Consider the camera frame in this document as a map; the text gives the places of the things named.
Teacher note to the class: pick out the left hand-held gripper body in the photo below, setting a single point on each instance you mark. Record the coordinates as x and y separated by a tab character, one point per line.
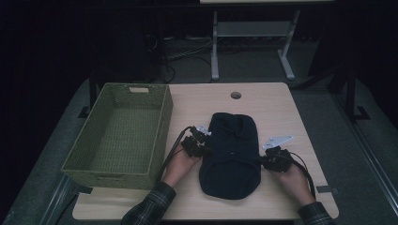
193	146

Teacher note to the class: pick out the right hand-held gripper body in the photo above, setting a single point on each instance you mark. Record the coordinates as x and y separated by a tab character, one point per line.
279	160

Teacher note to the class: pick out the navy shirt with white print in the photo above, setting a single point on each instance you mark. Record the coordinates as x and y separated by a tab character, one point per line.
233	156

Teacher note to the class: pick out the green woven basket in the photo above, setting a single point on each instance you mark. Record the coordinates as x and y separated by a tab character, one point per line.
125	137

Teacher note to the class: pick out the person's left hand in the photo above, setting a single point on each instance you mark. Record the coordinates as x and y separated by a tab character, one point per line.
180	167

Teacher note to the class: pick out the person's right hand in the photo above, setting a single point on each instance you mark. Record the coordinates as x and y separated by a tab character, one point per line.
295	184

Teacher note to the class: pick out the grey tape strip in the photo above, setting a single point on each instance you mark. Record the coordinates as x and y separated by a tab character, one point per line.
324	189

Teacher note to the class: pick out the black metal stand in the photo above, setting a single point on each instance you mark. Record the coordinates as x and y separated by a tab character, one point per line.
92	93
352	93

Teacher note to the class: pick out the black tape strip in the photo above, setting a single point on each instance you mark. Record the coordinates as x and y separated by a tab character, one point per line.
84	189

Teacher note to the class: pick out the aluminium floor rail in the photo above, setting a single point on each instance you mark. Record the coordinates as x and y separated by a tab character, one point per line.
369	150
58	200

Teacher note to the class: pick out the white metal table frame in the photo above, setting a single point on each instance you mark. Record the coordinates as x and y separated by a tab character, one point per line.
252	28

